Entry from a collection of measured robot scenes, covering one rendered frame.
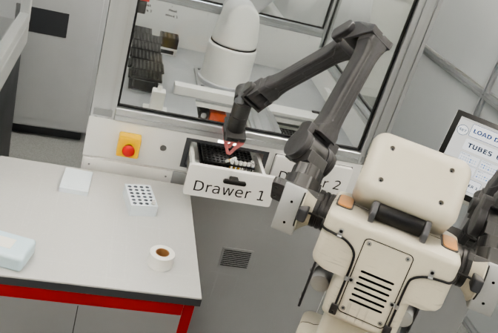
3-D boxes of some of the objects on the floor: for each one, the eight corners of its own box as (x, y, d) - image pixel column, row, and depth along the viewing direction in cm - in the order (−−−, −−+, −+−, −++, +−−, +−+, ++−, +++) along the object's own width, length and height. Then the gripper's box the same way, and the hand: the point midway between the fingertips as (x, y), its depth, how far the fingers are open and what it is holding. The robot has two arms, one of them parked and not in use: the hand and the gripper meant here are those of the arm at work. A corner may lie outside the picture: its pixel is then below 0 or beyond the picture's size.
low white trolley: (146, 486, 197) (202, 298, 165) (-68, 477, 182) (-51, 268, 150) (146, 348, 248) (189, 185, 216) (-20, 332, 233) (0, 155, 201)
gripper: (227, 102, 199) (217, 139, 208) (230, 122, 191) (218, 159, 201) (248, 106, 200) (237, 142, 210) (251, 126, 193) (238, 162, 202)
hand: (228, 148), depth 205 cm, fingers open, 3 cm apart
